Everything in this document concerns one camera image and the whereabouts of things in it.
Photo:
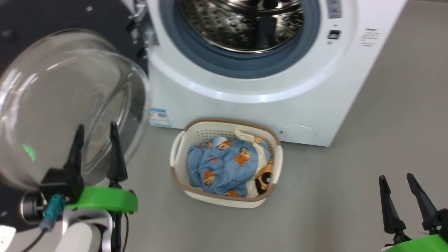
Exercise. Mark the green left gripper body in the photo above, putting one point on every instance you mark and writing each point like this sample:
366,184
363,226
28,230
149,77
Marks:
105,199

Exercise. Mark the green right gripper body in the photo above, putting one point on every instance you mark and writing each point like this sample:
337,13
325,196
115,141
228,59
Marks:
423,245

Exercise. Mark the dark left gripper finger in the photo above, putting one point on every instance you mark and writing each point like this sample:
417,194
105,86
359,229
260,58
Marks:
116,164
77,150

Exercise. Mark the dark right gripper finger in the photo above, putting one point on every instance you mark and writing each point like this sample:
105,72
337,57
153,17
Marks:
390,213
425,206

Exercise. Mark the blue cartoon print garment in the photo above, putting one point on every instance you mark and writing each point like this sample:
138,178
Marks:
224,168

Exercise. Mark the washing machine glass door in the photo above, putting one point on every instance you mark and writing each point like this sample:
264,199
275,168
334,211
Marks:
42,21

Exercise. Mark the white front-load washing machine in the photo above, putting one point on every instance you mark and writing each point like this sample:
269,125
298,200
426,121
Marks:
245,112

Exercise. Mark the steel drum with laundry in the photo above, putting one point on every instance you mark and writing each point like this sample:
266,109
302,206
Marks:
227,28

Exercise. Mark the blue energy label sticker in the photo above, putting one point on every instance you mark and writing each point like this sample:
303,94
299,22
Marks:
160,118

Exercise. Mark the cream perforated laundry basket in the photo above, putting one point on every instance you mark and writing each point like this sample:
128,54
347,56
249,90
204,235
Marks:
224,201

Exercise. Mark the round white filter cover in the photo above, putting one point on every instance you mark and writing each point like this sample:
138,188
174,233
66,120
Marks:
299,134

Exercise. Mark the grey warning label sticker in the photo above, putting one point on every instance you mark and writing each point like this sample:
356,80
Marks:
333,8

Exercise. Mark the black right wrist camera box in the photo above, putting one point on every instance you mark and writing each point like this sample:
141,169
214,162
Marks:
444,224

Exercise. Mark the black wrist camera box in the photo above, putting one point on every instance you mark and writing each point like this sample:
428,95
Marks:
444,224
63,183

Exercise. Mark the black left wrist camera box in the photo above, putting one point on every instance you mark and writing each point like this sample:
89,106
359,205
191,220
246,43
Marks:
63,183

